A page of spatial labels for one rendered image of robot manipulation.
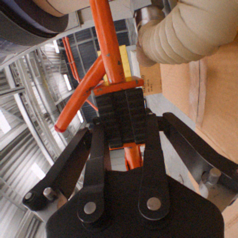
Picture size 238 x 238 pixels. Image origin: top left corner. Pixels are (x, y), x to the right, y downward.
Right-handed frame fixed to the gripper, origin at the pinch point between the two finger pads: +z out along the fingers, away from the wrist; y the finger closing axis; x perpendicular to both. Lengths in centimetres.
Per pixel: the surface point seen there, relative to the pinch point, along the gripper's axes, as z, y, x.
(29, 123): 144, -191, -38
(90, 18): 93, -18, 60
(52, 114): 442, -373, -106
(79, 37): 1025, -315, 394
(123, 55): 721, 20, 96
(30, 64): 417, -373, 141
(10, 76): 144, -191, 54
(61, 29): 4.4, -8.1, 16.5
